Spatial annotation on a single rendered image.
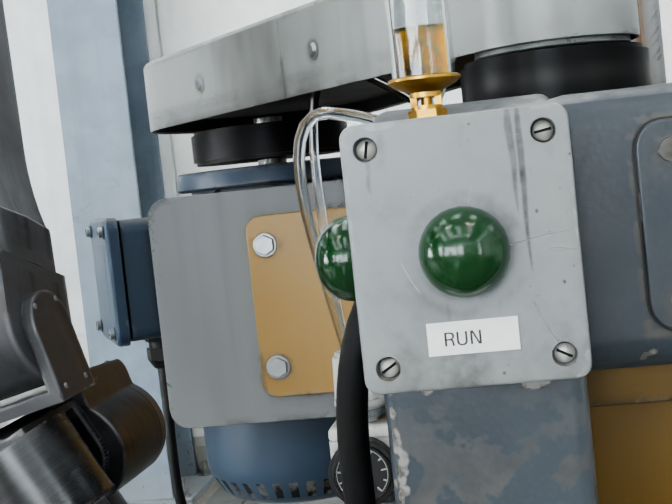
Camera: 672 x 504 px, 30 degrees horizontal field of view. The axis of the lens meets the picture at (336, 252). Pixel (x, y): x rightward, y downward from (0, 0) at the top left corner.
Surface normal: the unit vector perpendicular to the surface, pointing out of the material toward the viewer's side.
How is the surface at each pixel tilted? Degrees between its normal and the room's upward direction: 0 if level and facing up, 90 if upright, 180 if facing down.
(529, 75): 90
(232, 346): 90
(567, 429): 90
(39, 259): 77
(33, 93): 90
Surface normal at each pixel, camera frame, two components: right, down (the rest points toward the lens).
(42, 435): 0.56, -0.43
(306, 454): 0.08, 0.07
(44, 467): 0.35, -0.28
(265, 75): -0.86, 0.12
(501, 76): -0.68, 0.11
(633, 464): -0.14, 0.07
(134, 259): 0.31, 0.02
